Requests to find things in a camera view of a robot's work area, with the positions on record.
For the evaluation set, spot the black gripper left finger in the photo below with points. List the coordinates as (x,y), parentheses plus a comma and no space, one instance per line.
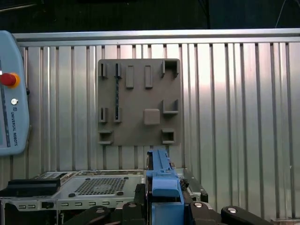
(138,211)

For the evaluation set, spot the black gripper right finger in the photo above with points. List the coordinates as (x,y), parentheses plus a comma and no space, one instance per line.
(199,213)

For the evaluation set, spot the hard disk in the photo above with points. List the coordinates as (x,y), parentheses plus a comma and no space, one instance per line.
(164,187)

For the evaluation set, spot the black PC case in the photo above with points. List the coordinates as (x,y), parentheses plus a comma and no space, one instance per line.
(98,185)

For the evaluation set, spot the black card retention latch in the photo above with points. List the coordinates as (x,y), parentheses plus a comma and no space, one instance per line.
(30,187)

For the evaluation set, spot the grey parts rack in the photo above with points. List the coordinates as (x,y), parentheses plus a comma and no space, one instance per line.
(138,98)

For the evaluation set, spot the RAM stick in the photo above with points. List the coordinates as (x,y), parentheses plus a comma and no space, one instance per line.
(117,93)

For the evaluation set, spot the pale blue teach pendant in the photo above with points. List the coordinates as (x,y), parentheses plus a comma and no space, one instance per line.
(14,131)

